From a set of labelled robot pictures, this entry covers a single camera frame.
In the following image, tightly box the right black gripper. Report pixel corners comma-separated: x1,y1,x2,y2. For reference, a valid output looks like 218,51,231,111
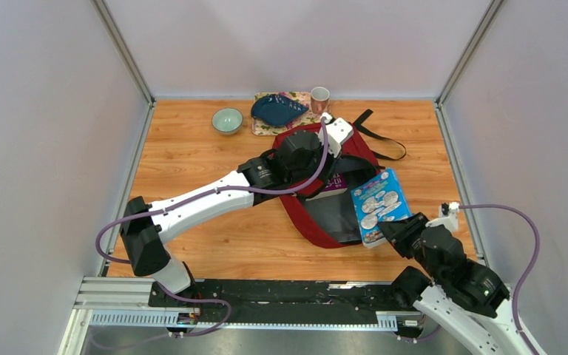
375,212,443,285

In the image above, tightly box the purple treehouse book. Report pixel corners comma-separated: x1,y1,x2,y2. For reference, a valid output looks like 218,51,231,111
316,173,348,198

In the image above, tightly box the red backpack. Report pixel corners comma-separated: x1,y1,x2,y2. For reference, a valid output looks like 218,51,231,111
280,109,405,249

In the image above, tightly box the blue comic book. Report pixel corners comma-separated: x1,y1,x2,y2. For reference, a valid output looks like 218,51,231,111
350,169,411,249

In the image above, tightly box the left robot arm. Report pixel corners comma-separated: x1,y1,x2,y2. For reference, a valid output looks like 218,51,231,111
120,126,353,307

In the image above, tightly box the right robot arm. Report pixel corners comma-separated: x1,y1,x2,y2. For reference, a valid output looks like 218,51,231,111
378,203,544,354

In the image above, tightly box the dark blue leaf plate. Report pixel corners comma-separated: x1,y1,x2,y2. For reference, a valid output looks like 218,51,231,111
250,94,309,127

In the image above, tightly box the pink mug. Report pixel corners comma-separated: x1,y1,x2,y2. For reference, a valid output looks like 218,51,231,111
310,87,331,115

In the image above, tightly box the floral tray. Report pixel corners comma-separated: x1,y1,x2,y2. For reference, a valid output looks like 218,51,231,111
251,91,331,136

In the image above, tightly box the light green bowl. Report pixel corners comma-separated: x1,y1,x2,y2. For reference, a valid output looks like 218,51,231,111
212,108,243,135

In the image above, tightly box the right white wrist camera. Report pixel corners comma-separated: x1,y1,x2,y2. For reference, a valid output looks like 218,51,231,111
425,202,460,232

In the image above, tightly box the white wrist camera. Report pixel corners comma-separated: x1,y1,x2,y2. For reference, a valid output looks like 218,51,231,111
425,202,460,232
317,112,354,158

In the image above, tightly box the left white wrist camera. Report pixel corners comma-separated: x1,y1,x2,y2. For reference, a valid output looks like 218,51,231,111
317,112,354,158

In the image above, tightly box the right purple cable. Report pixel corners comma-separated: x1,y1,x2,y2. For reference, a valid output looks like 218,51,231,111
391,203,542,355

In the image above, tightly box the purple cable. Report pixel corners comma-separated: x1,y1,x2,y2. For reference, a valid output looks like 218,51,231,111
87,115,331,351
391,203,542,355

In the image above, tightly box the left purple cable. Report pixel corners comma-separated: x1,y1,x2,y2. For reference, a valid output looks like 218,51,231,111
87,115,331,351

